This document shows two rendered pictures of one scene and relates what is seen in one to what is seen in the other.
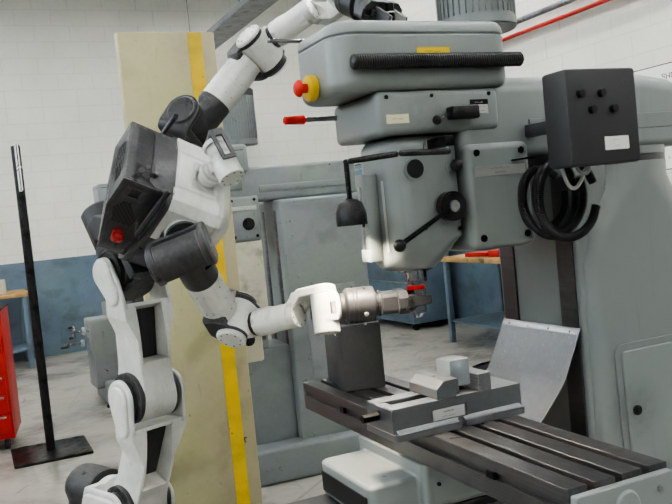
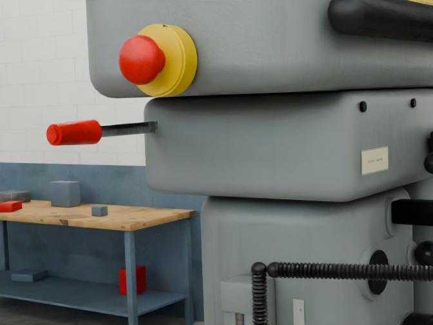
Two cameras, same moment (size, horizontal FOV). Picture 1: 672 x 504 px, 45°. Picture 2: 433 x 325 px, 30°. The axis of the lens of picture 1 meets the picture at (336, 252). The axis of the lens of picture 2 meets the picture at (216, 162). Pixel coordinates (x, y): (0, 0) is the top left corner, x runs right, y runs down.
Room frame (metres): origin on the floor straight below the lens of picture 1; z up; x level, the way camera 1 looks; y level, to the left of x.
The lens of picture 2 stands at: (1.30, 0.33, 1.73)
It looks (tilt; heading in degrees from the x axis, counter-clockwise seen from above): 5 degrees down; 329
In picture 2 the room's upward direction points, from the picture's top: 2 degrees counter-clockwise
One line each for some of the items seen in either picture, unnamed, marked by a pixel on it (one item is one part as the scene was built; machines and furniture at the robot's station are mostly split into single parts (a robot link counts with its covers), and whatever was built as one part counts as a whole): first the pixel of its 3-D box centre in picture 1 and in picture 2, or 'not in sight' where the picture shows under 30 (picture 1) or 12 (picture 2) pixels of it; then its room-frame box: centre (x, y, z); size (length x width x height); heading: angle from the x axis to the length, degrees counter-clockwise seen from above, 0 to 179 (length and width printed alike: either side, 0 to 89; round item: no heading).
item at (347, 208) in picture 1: (350, 211); not in sight; (1.87, -0.04, 1.47); 0.07 x 0.07 x 0.06
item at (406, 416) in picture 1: (444, 397); not in sight; (1.87, -0.22, 1.01); 0.35 x 0.15 x 0.11; 115
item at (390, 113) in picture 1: (415, 117); (317, 136); (2.02, -0.23, 1.68); 0.34 x 0.24 x 0.10; 114
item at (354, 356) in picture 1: (352, 348); not in sight; (2.38, -0.02, 1.06); 0.22 x 0.12 x 0.20; 13
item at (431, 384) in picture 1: (433, 384); not in sight; (1.86, -0.19, 1.05); 0.12 x 0.06 x 0.04; 25
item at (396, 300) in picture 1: (380, 303); not in sight; (1.99, -0.10, 1.23); 0.13 x 0.12 x 0.10; 6
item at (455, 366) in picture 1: (452, 370); not in sight; (1.88, -0.24, 1.07); 0.06 x 0.05 x 0.06; 25
